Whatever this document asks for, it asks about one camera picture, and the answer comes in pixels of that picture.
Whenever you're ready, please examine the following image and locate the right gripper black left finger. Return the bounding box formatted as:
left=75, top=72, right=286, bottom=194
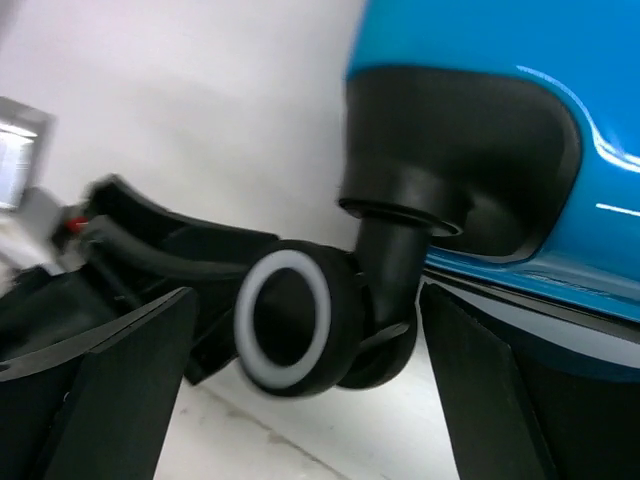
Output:
left=1, top=288, right=197, bottom=479

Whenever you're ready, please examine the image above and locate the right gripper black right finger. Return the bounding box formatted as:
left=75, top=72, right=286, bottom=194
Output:
left=419, top=285, right=639, bottom=479

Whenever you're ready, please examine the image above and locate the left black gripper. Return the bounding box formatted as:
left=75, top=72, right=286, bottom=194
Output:
left=1, top=175, right=278, bottom=385

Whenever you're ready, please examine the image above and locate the blue kids suitcase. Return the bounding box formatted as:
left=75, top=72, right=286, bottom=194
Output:
left=234, top=1, right=639, bottom=397

